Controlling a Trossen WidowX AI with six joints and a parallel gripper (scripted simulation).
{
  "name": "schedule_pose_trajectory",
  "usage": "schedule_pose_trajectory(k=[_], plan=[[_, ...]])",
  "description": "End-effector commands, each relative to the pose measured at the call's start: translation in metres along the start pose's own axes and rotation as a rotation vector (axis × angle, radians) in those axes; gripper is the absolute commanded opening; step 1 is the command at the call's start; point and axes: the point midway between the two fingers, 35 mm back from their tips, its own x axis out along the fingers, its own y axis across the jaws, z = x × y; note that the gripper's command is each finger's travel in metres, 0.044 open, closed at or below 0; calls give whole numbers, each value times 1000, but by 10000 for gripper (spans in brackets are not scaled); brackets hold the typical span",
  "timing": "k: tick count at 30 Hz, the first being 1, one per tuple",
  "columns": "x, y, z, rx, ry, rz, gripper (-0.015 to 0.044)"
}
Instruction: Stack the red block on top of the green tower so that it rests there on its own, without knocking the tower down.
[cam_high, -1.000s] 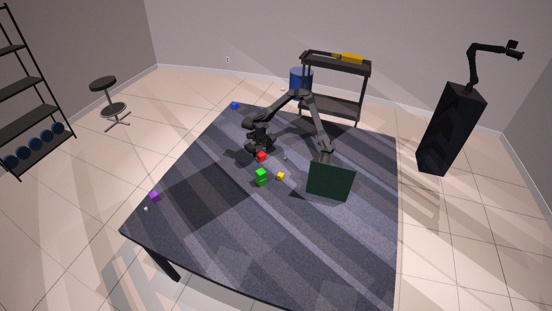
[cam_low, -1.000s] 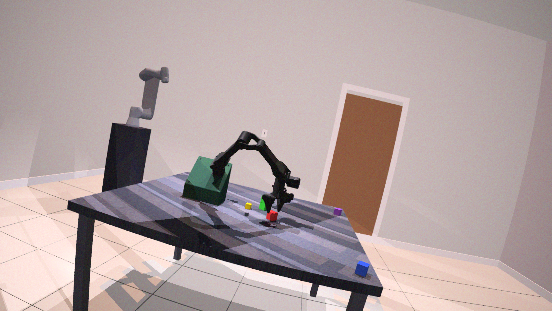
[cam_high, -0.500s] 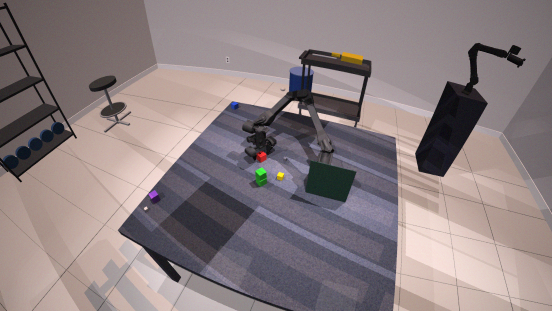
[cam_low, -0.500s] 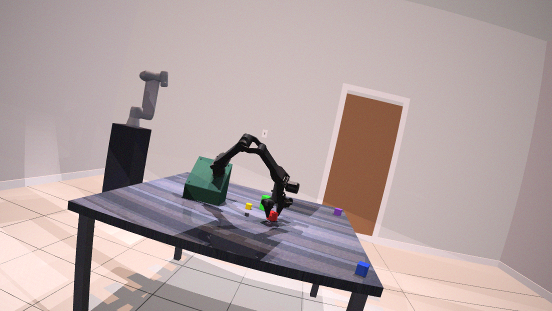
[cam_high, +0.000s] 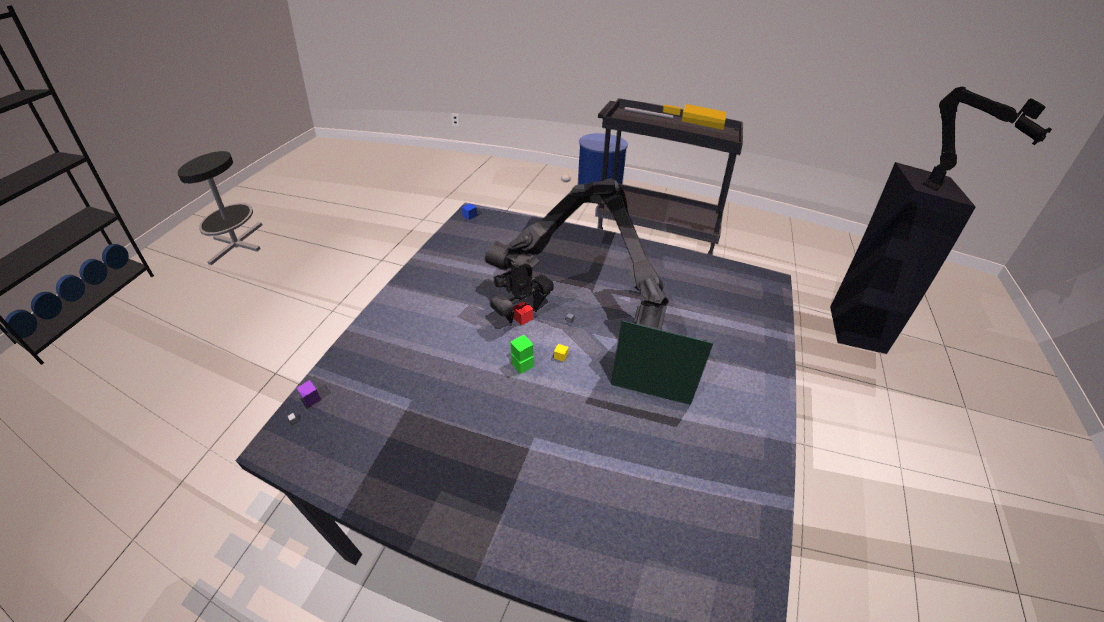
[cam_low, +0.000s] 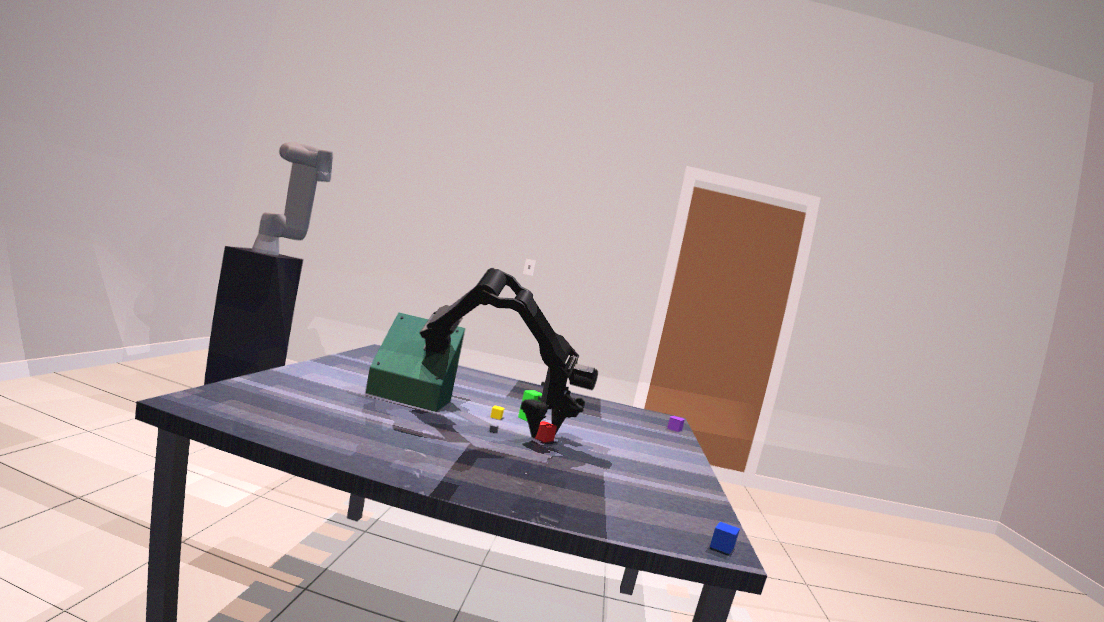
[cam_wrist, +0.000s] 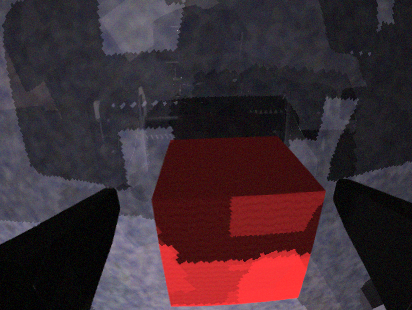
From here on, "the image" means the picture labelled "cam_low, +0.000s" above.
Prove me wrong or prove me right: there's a red block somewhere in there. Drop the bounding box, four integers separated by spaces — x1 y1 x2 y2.
537 421 558 442

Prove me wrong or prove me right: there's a blue block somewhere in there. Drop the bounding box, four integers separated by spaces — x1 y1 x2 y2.
710 521 740 554

